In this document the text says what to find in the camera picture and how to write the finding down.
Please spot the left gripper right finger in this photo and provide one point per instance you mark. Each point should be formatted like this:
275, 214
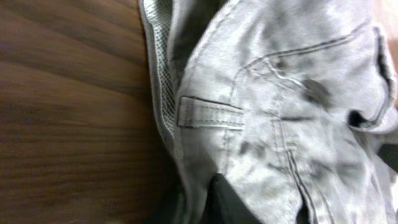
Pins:
389, 154

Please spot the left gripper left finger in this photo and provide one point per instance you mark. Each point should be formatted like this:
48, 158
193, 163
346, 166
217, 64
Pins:
223, 205

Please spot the grey shorts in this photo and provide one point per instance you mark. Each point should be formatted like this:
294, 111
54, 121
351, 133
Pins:
290, 100

